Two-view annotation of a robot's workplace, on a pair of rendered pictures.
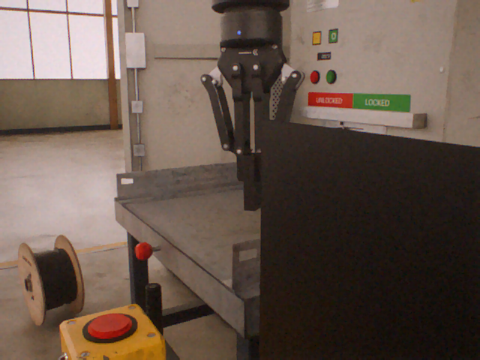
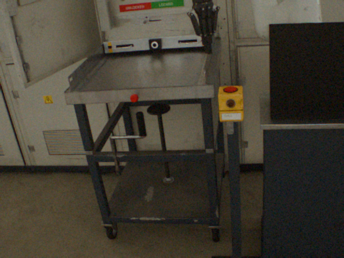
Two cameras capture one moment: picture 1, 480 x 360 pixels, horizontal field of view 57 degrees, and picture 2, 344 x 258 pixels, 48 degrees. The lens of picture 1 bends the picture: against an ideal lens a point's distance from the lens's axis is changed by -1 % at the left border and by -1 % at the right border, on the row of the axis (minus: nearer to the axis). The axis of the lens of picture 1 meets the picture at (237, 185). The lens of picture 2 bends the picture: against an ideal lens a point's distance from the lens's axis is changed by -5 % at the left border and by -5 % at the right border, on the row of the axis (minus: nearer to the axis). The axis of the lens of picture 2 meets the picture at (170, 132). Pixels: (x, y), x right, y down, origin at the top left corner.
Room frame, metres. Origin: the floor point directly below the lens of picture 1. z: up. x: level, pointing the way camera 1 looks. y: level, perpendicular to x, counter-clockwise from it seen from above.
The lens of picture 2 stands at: (-0.31, 1.17, 1.41)
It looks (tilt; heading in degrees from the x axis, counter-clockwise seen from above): 28 degrees down; 313
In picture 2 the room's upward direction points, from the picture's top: 7 degrees counter-clockwise
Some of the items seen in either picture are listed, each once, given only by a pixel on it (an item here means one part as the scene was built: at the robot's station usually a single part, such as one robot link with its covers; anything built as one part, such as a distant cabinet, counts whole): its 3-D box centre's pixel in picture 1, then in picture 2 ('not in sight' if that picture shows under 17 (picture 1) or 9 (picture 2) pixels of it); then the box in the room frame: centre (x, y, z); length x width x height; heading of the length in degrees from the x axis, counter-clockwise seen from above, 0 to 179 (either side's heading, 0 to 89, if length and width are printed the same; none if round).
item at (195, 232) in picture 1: (301, 220); (152, 66); (0.97, -0.14, 0.82); 0.68 x 0.62 x 0.06; 121
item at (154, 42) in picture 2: not in sight; (155, 44); (1.03, -0.24, 0.90); 0.06 x 0.03 x 0.05; 31
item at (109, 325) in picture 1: (110, 330); (230, 90); (0.37, 0.12, 0.90); 0.04 x 0.04 x 0.02
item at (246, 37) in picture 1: (250, 52); (202, 2); (0.55, -0.02, 1.16); 0.08 x 0.07 x 0.09; 68
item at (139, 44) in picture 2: not in sight; (156, 42); (1.05, -0.28, 0.90); 0.54 x 0.05 x 0.06; 31
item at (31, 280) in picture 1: (49, 278); not in sight; (2.00, 0.92, 0.20); 0.40 x 0.22 x 0.40; 40
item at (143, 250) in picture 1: (148, 250); (134, 97); (0.78, 0.17, 0.82); 0.04 x 0.03 x 0.03; 121
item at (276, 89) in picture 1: (274, 96); (105, 11); (1.18, -0.10, 1.09); 0.08 x 0.05 x 0.17; 121
